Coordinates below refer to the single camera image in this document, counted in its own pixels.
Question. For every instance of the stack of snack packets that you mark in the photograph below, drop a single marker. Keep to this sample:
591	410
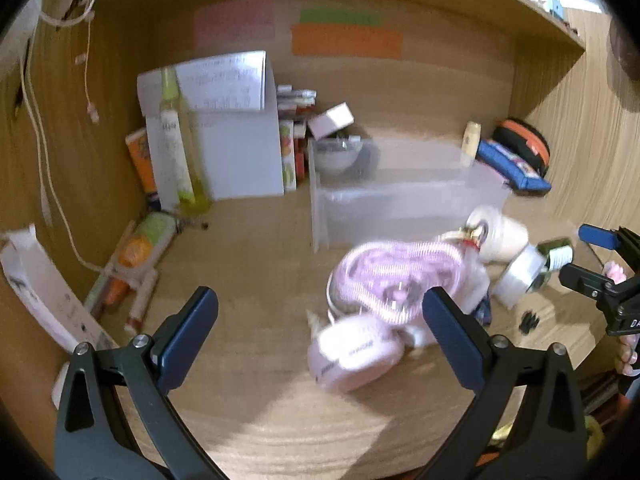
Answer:
295	135

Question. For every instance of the cream small bottle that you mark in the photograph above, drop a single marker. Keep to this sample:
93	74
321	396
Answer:
470	142

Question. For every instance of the white tape roll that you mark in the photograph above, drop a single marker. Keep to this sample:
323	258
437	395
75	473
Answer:
520	275

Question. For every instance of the large white box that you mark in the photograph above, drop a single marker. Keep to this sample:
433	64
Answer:
240	160

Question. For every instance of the green spray bottle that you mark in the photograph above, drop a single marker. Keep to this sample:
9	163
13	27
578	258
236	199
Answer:
175	150

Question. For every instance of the wooden desktop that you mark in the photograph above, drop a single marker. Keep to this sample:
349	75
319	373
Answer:
250	270

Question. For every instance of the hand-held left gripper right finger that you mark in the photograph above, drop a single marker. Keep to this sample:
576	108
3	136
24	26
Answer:
452	340

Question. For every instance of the green sticky note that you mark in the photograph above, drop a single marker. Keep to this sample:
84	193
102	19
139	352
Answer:
340	16

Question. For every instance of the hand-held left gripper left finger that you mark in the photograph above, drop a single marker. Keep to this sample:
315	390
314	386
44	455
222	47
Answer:
187	340

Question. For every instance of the orange sticky note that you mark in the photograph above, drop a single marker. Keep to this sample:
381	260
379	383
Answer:
347	41

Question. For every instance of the blue pencil case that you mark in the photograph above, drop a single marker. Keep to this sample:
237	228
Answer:
515	167

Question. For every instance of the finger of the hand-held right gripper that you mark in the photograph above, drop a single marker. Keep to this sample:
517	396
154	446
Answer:
597	236
585	280

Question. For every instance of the white lip balm stick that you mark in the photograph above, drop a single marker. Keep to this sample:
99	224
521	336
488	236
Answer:
141	302

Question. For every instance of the clear plastic storage bin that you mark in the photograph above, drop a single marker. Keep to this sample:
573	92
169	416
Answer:
400	200

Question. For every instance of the pink sticky note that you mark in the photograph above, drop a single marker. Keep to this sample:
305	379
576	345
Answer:
235	22

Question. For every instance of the white printed paper note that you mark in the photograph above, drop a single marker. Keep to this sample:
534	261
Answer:
225	82

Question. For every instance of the green orange tube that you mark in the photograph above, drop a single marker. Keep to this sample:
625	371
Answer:
145	242

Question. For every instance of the person's right hand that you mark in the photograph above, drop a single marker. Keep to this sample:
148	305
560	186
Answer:
627	355

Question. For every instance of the yellow green object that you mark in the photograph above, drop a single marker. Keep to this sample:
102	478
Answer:
595	435

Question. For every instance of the black binder clip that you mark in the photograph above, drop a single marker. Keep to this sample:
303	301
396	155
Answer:
528	322

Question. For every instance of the black orange round case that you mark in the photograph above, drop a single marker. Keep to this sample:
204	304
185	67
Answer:
525	137

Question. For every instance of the orange lip balm stick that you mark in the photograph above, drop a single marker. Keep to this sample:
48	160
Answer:
116	291

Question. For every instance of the small white box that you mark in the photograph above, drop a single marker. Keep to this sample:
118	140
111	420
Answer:
331	119

